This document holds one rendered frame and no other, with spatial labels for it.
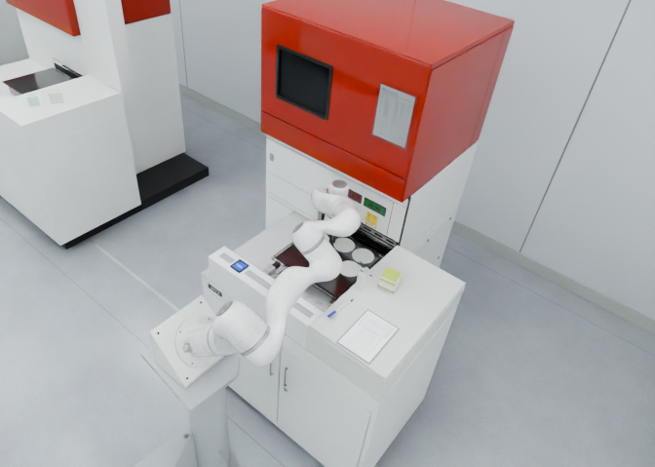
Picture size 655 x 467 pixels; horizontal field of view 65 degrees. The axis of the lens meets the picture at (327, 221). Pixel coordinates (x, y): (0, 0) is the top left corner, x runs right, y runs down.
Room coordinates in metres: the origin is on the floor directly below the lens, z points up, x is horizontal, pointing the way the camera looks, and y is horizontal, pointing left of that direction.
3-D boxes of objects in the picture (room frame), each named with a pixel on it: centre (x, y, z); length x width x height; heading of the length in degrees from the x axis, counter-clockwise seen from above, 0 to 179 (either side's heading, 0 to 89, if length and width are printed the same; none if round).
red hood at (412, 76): (2.25, -0.17, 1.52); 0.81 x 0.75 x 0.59; 56
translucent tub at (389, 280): (1.49, -0.28, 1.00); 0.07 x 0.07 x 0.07; 64
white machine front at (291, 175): (1.99, 0.00, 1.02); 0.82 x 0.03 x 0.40; 56
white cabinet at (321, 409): (1.56, -0.04, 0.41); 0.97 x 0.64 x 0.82; 56
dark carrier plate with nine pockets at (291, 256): (1.70, -0.03, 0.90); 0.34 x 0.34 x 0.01; 56
